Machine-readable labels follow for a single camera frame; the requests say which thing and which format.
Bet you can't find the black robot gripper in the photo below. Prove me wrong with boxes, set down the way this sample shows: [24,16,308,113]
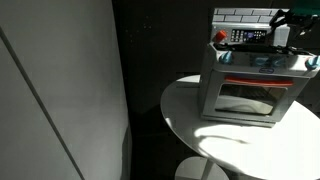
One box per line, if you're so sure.
[290,15,320,48]

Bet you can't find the blue stove knob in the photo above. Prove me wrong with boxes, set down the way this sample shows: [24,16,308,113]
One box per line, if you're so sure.
[254,56,268,68]
[270,56,285,68]
[305,55,320,71]
[218,50,235,66]

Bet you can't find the red stove knob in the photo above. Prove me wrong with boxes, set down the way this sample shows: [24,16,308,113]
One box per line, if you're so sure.
[212,29,229,45]

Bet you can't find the grey toy stove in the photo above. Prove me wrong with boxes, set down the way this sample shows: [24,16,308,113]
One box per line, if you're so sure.
[198,7,320,129]

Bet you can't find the grey oven door with window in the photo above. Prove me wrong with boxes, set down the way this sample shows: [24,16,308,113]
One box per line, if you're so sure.
[200,68,310,125]

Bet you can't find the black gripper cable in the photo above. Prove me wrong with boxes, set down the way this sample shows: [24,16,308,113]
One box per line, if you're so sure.
[267,8,295,36]

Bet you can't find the orange oven door handle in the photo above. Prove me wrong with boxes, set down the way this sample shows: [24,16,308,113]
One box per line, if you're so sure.
[223,75,296,89]

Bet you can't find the white table pedestal base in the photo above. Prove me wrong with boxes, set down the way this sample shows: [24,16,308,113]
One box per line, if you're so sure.
[174,156,232,180]

